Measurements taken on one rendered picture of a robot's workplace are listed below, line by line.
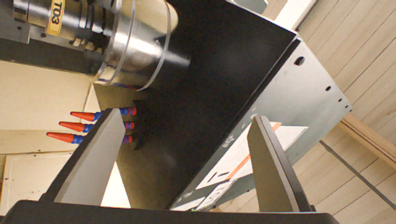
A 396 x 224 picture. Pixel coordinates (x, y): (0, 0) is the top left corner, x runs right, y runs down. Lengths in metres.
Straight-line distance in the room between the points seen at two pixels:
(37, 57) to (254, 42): 0.77
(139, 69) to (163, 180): 0.19
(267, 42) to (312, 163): 1.76
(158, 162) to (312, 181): 1.73
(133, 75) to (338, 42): 1.88
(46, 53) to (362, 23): 2.10
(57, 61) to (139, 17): 0.64
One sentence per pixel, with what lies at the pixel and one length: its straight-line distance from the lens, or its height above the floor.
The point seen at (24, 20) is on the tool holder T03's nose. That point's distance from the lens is 0.30.
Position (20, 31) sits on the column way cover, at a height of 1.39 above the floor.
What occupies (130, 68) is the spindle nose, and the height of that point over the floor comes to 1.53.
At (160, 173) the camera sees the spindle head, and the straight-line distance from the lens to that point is 0.35.
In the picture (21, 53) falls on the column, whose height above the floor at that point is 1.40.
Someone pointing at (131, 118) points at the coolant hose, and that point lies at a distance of 0.41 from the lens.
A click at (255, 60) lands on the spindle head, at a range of 0.22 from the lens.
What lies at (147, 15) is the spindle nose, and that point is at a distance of 0.26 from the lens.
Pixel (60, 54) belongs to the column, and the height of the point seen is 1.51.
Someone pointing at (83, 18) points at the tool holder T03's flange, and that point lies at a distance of 0.28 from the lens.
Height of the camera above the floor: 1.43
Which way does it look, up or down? 45 degrees up
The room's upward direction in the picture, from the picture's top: 96 degrees clockwise
